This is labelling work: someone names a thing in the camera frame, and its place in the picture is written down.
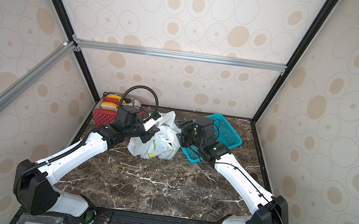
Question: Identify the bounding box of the white plastic bag lemon print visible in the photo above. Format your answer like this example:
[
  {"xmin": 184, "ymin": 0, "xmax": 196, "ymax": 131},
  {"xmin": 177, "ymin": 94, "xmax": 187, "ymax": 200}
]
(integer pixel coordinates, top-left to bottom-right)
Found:
[{"xmin": 128, "ymin": 111, "xmax": 181, "ymax": 160}]

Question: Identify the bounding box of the horizontal aluminium frame bar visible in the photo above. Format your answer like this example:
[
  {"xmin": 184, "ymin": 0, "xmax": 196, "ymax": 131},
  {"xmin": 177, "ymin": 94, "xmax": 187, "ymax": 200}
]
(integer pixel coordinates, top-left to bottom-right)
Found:
[{"xmin": 75, "ymin": 39, "xmax": 287, "ymax": 72}]

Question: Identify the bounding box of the diagonal aluminium frame bar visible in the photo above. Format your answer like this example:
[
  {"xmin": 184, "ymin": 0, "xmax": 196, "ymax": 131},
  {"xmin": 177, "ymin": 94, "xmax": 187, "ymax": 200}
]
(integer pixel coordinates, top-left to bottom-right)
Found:
[{"xmin": 0, "ymin": 41, "xmax": 75, "ymax": 112}]

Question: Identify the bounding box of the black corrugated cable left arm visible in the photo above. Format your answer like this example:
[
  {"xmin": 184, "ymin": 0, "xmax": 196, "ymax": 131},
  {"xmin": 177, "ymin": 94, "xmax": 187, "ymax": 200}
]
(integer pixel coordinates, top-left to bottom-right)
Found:
[{"xmin": 116, "ymin": 82, "xmax": 162, "ymax": 123}]

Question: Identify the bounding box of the teal plastic basket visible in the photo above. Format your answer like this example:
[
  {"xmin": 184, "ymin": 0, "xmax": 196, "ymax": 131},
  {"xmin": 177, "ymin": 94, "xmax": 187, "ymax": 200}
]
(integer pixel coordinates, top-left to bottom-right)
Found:
[{"xmin": 181, "ymin": 114, "xmax": 243, "ymax": 164}]

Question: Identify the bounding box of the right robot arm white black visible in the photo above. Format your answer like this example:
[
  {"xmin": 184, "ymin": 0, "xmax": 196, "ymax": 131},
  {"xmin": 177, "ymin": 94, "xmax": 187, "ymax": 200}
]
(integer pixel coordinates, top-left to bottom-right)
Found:
[{"xmin": 175, "ymin": 117, "xmax": 289, "ymax": 224}]

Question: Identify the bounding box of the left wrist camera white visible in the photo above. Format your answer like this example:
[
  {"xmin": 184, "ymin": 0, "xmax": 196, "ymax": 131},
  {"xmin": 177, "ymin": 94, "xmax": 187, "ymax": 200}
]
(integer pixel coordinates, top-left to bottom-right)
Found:
[{"xmin": 143, "ymin": 111, "xmax": 161, "ymax": 131}]

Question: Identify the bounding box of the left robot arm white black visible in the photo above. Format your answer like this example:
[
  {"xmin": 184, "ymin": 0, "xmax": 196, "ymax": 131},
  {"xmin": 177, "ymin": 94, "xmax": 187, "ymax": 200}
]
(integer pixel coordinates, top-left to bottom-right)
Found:
[{"xmin": 13, "ymin": 105, "xmax": 160, "ymax": 218}]

